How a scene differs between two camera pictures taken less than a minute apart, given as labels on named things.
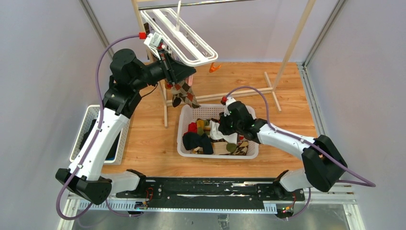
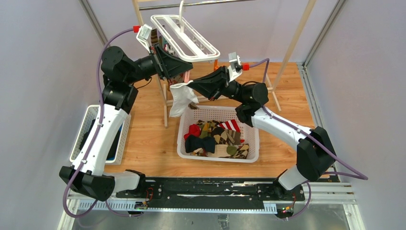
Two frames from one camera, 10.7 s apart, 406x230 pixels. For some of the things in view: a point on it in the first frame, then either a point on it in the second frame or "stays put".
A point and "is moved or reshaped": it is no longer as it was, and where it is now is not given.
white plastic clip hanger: x=176 y=33 is moved or reshaped
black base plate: x=210 y=194 stays put
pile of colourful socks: x=204 y=136 stays put
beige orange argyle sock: x=181 y=92 is moved or reshaped
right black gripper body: x=229 y=125 -> x=215 y=90
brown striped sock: x=147 y=28 is moved or reshaped
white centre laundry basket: x=188 y=114 stays put
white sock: x=216 y=133 -> x=183 y=95
